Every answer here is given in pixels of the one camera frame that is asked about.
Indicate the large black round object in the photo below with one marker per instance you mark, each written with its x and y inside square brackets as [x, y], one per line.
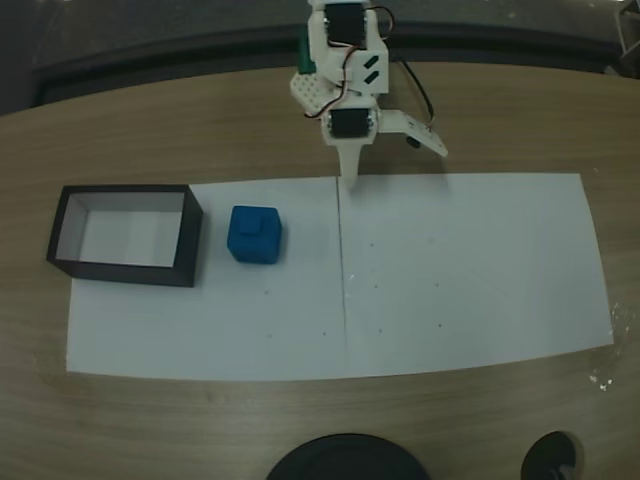
[345, 460]

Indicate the small black round object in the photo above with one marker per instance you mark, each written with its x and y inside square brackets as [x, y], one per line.
[552, 457]

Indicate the grey metal frame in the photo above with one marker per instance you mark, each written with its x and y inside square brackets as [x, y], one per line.
[627, 35]

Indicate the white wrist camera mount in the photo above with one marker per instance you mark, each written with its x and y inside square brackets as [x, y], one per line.
[415, 131]

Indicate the white paper sheet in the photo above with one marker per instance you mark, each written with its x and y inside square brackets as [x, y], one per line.
[200, 325]
[475, 275]

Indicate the green clamp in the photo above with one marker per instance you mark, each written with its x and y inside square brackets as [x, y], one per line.
[306, 52]

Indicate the blue cube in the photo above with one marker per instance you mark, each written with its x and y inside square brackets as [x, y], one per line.
[255, 235]

